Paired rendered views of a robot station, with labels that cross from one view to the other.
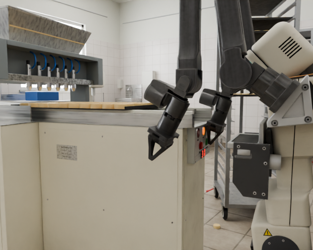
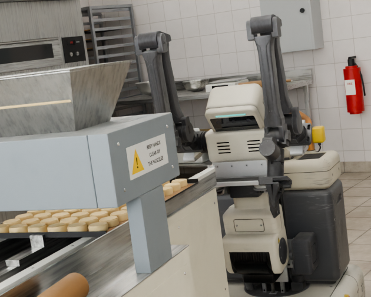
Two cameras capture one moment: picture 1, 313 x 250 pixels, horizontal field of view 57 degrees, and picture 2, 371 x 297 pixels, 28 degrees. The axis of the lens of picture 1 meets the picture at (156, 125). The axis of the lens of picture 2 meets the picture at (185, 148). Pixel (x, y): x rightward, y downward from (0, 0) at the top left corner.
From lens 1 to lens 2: 269 cm
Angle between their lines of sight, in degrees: 88
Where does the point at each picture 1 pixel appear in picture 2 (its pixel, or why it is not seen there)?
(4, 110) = (104, 245)
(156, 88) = (275, 144)
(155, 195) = (215, 269)
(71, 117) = not seen: hidden behind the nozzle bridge
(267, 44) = (259, 101)
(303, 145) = not seen: hidden behind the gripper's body
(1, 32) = (108, 103)
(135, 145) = (198, 221)
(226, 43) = (288, 104)
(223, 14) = (284, 83)
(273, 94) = (304, 134)
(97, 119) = (168, 208)
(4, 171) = not seen: outside the picture
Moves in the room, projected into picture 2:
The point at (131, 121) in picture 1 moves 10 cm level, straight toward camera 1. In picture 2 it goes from (189, 196) to (219, 192)
